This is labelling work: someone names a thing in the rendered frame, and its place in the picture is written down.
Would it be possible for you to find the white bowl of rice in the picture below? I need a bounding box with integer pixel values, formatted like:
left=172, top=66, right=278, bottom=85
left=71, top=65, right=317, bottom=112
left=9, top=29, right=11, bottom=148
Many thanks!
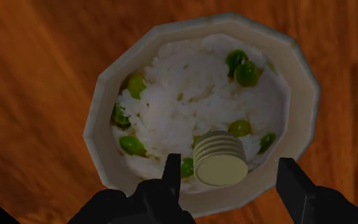
left=83, top=12, right=321, bottom=219

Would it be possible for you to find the cream ribbed cylinder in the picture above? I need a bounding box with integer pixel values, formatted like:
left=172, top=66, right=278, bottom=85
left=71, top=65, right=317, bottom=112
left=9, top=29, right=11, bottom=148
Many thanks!
left=193, top=130, right=249, bottom=188

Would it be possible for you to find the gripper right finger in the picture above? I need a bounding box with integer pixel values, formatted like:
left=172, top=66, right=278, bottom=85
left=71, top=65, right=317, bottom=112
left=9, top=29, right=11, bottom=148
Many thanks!
left=275, top=157, right=358, bottom=224

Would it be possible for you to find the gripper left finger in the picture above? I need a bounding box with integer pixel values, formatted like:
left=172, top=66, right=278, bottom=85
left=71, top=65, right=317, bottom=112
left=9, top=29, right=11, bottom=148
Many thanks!
left=67, top=153, right=196, bottom=224

